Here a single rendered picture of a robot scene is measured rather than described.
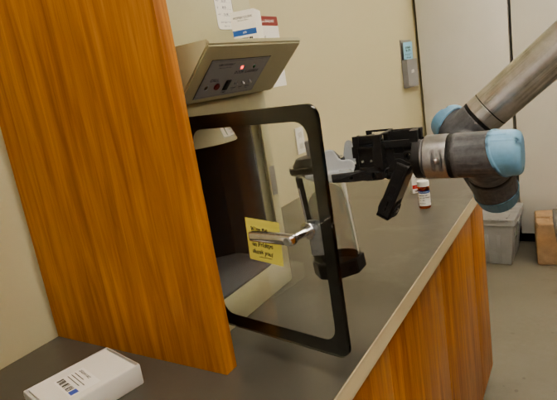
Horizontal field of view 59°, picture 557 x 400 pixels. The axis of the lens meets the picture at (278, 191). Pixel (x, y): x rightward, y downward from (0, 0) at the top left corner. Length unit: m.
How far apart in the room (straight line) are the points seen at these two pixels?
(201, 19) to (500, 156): 0.60
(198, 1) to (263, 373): 0.70
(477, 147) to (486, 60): 3.00
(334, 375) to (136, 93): 0.57
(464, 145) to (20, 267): 0.95
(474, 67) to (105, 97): 3.19
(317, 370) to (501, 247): 2.83
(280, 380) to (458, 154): 0.47
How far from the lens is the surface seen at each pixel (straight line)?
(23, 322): 1.27
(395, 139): 0.90
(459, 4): 3.86
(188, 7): 1.01
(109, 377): 0.96
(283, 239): 0.72
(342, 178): 0.89
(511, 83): 0.97
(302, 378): 0.89
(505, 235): 3.59
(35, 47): 1.04
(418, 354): 1.33
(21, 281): 1.25
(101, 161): 0.95
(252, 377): 0.91
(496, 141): 0.84
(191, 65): 0.87
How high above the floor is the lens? 1.43
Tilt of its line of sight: 13 degrees down
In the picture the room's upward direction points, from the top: 9 degrees counter-clockwise
